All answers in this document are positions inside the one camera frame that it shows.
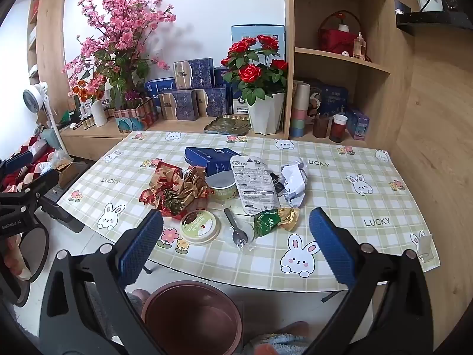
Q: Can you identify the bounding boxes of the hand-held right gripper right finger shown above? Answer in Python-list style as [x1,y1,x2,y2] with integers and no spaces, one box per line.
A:
[306,208,434,355]

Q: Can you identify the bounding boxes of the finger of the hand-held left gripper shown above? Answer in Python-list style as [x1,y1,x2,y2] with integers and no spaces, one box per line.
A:
[0,169,60,203]
[0,150,34,178]

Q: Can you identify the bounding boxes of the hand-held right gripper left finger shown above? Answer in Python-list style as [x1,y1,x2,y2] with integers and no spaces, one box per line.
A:
[39,209,164,355]

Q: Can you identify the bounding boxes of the round green paper lid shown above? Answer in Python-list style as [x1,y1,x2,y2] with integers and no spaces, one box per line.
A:
[180,209,221,245]

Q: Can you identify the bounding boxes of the red gold wrapper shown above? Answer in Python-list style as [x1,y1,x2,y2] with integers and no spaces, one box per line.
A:
[140,161,209,217]

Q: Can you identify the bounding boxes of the green gold snack wrapper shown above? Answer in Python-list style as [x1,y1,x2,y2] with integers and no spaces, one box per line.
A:
[253,207,301,237]

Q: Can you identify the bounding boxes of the white paper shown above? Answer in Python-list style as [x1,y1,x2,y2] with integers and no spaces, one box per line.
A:
[279,158,309,208]

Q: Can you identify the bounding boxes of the clear plastic spork wrapper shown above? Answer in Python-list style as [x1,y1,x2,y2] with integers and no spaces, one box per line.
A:
[222,214,257,250]

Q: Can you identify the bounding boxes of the grey plastic spork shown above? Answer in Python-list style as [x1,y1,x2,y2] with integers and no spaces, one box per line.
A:
[223,208,247,248]

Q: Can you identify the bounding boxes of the brown plastic bin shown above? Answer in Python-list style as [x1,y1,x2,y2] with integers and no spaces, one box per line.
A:
[142,281,244,355]

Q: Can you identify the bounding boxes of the green paper bowl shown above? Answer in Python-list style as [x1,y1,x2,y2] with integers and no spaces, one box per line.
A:
[205,173,237,203]

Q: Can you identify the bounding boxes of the white blister pack card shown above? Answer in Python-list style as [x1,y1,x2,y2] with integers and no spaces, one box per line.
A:
[231,155,281,215]

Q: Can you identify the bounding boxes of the person's left hand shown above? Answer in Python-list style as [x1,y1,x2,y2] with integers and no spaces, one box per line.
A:
[0,238,32,281]

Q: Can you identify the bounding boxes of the red checked cloth pile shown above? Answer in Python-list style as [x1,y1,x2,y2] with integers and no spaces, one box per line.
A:
[0,137,74,193]

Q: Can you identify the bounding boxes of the green checked rabbit tablecloth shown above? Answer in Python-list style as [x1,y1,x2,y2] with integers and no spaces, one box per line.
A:
[55,130,442,292]

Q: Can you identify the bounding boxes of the person's left leg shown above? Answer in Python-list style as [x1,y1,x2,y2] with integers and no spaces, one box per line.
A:
[131,288,152,304]

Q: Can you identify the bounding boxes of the low wooden cabinet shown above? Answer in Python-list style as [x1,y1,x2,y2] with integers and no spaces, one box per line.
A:
[59,118,285,161]

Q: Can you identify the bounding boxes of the white standing fan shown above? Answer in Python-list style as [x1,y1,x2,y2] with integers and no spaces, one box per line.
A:
[23,81,67,156]

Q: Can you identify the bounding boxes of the row of small bottles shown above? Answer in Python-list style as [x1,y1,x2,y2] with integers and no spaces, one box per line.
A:
[68,113,93,130]

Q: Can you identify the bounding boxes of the white vase orange flowers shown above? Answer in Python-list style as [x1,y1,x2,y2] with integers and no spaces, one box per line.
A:
[72,74,108,126]

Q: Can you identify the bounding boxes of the clear tape strip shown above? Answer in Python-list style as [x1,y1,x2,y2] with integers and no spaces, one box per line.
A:
[417,233,433,263]

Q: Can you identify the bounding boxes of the teal ornament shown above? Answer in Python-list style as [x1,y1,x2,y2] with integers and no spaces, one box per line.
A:
[115,116,141,132]

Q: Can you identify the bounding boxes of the red cup white rim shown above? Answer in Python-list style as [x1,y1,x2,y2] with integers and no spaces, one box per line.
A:
[330,114,349,143]

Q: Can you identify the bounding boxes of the fence planter purple flowers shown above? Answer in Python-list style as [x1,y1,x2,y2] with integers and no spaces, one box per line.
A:
[113,91,159,132]

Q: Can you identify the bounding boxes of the brown glass cup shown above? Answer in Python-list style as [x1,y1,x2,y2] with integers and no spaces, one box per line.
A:
[312,114,330,139]

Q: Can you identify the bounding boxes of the small light blue box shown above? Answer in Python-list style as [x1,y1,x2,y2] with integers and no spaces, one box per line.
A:
[345,107,370,140]

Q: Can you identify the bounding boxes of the stack of pastel cups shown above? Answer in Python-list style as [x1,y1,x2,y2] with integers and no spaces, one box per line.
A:
[289,83,310,138]

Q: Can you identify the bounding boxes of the blue moon print box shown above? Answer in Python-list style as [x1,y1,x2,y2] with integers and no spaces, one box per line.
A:
[310,81,350,119]

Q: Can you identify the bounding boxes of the blue flat carton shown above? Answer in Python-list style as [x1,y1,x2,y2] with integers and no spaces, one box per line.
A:
[144,77,176,99]

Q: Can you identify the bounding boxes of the gold leaf tray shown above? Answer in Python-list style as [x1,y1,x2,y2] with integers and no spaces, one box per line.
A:
[204,114,252,134]

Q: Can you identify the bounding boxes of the red rose plant white pot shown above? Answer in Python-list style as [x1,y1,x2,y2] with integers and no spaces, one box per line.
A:
[221,35,289,135]

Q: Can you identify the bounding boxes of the wooden shelving unit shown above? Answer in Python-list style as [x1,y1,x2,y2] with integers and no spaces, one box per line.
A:
[283,0,412,149]

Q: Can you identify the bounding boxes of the pink blossom artificial tree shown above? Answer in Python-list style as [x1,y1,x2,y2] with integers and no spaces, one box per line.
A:
[63,0,178,112]

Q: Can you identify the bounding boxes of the plain dark blue box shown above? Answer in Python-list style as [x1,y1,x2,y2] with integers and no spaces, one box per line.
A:
[213,67,233,89]

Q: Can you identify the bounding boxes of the clear perfume bottle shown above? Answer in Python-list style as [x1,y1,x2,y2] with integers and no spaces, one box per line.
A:
[353,32,367,60]

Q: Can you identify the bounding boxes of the red basket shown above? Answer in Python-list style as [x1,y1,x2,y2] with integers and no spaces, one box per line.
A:
[318,10,361,54]

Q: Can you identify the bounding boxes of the black counter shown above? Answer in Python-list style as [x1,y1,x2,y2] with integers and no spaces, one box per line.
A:
[395,5,473,36]

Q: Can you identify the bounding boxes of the wooden wall shelf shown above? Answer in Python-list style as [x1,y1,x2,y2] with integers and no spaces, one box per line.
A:
[27,0,67,97]

